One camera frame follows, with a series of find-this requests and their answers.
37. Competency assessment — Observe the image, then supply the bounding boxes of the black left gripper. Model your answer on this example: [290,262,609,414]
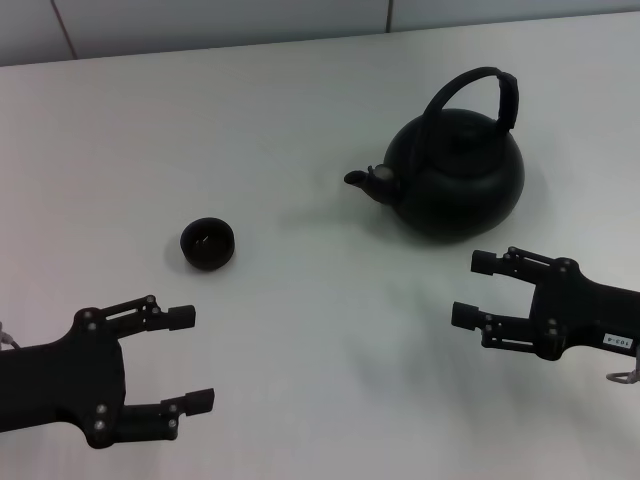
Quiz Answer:
[0,294,216,450]

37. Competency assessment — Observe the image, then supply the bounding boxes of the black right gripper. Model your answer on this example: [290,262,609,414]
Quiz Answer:
[451,246,640,362]

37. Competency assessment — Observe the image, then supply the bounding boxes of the black round teapot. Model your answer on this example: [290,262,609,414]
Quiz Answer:
[343,66,526,245]

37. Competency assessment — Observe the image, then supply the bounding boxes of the small black teacup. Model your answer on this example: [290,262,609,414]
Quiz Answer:
[179,216,237,272]

